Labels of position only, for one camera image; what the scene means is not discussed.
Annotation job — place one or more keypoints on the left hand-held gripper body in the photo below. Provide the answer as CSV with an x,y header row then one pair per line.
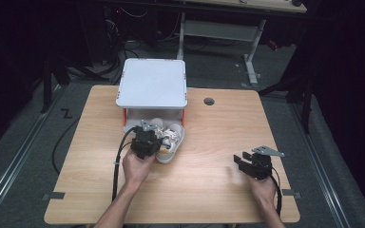
x,y
145,142

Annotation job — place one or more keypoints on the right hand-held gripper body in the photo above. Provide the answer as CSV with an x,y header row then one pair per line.
x,y
261,166

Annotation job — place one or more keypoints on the white sneaker with orange heel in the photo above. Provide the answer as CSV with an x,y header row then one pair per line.
x,y
172,142
157,123

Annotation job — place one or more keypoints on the white two-tier shoe rack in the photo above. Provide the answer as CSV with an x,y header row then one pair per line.
x,y
152,84

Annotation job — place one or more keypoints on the person's right hand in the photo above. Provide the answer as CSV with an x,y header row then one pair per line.
x,y
264,190

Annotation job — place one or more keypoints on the person's left hand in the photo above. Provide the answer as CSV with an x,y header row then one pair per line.
x,y
136,171

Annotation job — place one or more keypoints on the round grey table grommet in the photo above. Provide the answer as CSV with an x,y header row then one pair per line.
x,y
208,101

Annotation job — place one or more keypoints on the black floor tape mark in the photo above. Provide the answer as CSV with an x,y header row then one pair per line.
x,y
66,113

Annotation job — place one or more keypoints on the metal floor rail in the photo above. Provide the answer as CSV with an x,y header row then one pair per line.
x,y
15,161
318,164

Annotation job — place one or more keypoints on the wooden desk with white frame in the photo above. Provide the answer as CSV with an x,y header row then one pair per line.
x,y
221,30

